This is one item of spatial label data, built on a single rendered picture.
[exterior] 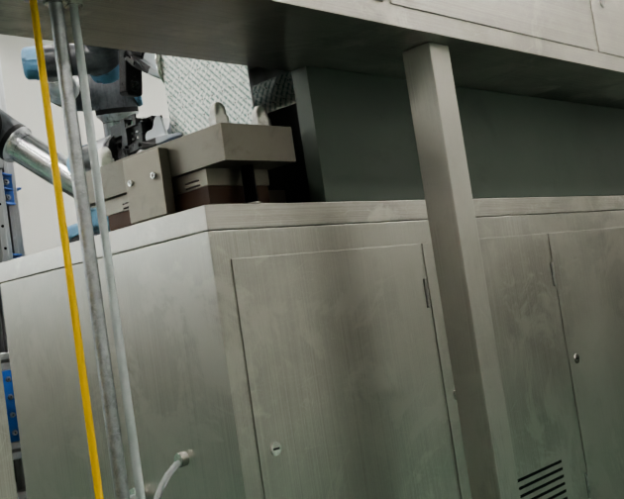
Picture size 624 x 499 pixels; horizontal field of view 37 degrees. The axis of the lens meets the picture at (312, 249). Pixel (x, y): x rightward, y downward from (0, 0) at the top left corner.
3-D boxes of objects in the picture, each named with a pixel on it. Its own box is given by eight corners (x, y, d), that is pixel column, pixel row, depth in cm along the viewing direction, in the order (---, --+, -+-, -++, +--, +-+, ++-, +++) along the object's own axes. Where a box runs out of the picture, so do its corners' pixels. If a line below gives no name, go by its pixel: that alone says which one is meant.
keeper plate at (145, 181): (140, 223, 159) (131, 160, 160) (176, 213, 152) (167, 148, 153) (128, 224, 157) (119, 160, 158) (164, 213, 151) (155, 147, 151)
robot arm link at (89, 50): (75, 71, 219) (67, 30, 211) (123, 66, 221) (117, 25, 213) (76, 89, 213) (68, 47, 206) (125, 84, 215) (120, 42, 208)
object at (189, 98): (179, 175, 183) (166, 84, 184) (260, 149, 167) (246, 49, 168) (177, 175, 182) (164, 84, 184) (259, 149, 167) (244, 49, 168)
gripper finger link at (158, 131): (166, 109, 179) (139, 121, 185) (170, 139, 178) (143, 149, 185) (179, 110, 181) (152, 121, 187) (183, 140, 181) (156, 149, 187)
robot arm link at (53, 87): (43, 76, 255) (17, 34, 206) (83, 72, 257) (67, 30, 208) (48, 118, 255) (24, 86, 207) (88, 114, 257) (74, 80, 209)
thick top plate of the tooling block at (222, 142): (152, 205, 182) (148, 174, 183) (296, 161, 155) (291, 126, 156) (82, 206, 171) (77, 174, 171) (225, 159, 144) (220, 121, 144)
